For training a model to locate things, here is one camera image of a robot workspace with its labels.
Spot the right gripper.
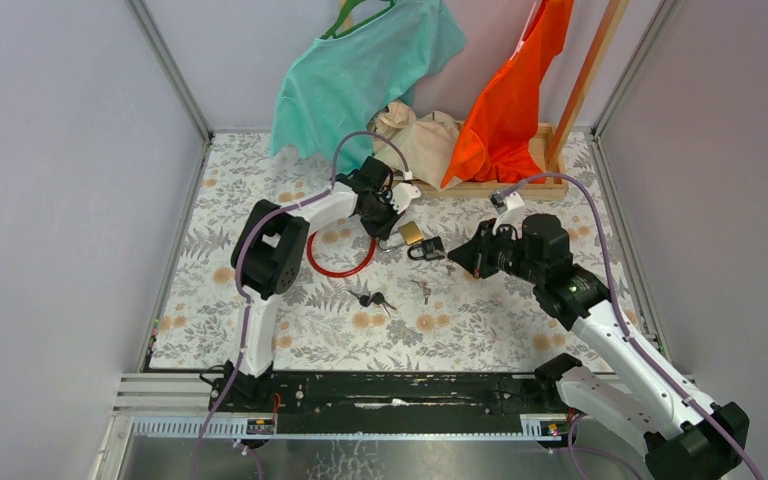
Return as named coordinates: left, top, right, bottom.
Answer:
left=448, top=218, right=543, bottom=285

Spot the brass padlock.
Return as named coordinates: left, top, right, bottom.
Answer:
left=376, top=221, right=425, bottom=253

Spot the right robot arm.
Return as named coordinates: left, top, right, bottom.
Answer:
left=448, top=214, right=749, bottom=479

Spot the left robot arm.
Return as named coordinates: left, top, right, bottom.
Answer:
left=220, top=157, right=419, bottom=411

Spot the small brass key pair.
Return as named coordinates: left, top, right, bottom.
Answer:
left=412, top=280, right=432, bottom=305

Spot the black-headed key pair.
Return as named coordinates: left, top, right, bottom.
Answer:
left=349, top=291, right=397, bottom=316

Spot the black padlock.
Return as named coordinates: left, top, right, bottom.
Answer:
left=407, top=236, right=447, bottom=261

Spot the beige cloth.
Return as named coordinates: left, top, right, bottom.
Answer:
left=367, top=100, right=463, bottom=191

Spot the wooden rack base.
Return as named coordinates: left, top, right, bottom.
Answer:
left=413, top=123, right=571, bottom=201

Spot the orange t-shirt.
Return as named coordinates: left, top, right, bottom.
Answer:
left=440, top=0, right=574, bottom=187

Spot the teal t-shirt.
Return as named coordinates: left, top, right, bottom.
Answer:
left=270, top=1, right=466, bottom=173

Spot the green hanger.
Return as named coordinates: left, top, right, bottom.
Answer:
left=320, top=0, right=396, bottom=40

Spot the wooden rack pole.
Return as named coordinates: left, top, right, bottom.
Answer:
left=545, top=0, right=629, bottom=172

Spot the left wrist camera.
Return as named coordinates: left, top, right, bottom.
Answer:
left=389, top=182, right=422, bottom=215

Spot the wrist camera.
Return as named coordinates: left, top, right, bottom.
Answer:
left=490, top=190, right=525, bottom=234
left=389, top=182, right=422, bottom=215

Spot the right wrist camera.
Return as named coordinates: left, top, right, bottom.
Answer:
left=490, top=190, right=525, bottom=234

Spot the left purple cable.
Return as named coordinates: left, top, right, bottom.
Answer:
left=188, top=130, right=415, bottom=480

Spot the red cable lock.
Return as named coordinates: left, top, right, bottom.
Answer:
left=306, top=229, right=378, bottom=279

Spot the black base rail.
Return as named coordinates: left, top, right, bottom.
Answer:
left=208, top=369, right=601, bottom=437

